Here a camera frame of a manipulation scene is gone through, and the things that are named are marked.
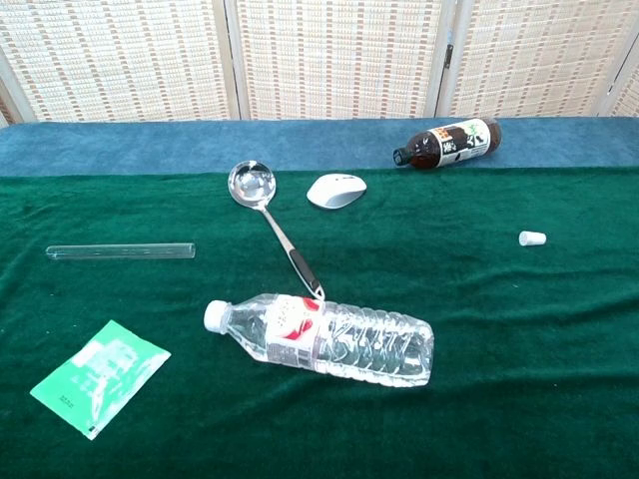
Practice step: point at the clear glass test tube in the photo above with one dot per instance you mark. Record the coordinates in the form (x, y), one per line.
(120, 251)

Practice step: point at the small white cap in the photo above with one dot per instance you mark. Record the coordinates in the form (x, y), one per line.
(531, 238)

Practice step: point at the white computer mouse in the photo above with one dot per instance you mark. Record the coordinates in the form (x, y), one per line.
(335, 191)

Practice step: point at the steel ladle with black grip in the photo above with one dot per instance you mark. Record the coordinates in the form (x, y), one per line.
(252, 182)

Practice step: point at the clear plastic water bottle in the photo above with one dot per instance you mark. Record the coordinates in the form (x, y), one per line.
(349, 344)

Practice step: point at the green velvet cloth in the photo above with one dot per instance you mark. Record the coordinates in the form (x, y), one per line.
(449, 299)

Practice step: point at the dark tea bottle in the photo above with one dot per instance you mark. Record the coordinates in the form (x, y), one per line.
(449, 142)

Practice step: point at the woven folding screen panel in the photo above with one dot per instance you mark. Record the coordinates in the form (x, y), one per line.
(534, 55)
(5, 107)
(115, 60)
(339, 60)
(630, 97)

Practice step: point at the blue table cover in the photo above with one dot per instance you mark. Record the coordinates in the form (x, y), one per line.
(150, 144)

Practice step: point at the green sachet packet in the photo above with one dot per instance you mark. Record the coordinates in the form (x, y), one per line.
(100, 379)

